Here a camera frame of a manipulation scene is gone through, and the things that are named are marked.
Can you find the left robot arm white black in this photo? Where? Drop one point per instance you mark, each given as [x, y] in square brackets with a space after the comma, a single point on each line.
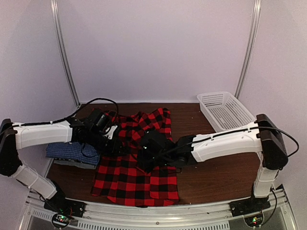
[17, 136]

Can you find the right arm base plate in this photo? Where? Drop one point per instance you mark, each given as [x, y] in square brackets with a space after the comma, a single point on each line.
[249, 205]

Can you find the blue checked folded shirt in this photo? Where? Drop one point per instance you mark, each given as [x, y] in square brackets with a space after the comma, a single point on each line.
[73, 151]

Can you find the aluminium corner post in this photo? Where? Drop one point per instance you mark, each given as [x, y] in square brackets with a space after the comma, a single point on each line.
[63, 52]
[255, 20]

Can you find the grey folded shirt underneath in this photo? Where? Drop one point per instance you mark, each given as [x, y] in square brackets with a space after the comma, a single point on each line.
[74, 163]

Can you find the circuit board with leds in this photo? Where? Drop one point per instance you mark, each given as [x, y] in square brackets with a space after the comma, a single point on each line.
[60, 221]
[254, 221]

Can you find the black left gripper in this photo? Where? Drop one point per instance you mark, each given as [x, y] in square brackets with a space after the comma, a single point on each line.
[113, 149]

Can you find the right circuit board with LEDs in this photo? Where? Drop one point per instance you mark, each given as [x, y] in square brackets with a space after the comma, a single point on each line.
[254, 221]

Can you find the right aluminium corner post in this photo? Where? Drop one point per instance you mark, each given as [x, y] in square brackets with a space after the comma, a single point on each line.
[255, 20]

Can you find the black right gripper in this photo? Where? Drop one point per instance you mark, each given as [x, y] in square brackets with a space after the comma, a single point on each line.
[144, 161]

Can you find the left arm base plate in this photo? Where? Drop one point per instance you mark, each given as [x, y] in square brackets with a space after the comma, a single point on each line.
[67, 207]

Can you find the left circuit board with LEDs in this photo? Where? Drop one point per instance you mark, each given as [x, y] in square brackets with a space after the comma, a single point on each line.
[60, 221]

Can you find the left aluminium corner post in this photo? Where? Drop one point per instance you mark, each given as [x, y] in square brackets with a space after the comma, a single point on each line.
[63, 52]

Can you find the red black plaid shirt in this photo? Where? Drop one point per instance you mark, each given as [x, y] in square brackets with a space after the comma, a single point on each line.
[120, 179]

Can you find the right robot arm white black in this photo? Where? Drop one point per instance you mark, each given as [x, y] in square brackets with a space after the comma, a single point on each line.
[260, 136]

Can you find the front aluminium frame rail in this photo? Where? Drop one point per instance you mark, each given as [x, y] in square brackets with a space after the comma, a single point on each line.
[210, 216]

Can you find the white plastic basket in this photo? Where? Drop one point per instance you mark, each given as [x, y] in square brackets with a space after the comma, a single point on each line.
[224, 111]

